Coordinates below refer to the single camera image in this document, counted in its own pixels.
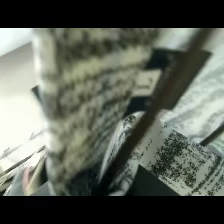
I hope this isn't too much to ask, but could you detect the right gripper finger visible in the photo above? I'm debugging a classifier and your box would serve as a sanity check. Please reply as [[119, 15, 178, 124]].
[[127, 164, 180, 197]]

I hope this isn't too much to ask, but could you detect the brown clothes hanger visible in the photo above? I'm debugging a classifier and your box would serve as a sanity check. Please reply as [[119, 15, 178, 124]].
[[96, 28, 214, 197]]

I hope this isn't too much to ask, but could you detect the black and white patterned shirt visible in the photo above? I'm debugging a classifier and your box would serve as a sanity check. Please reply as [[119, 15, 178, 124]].
[[31, 28, 224, 197]]

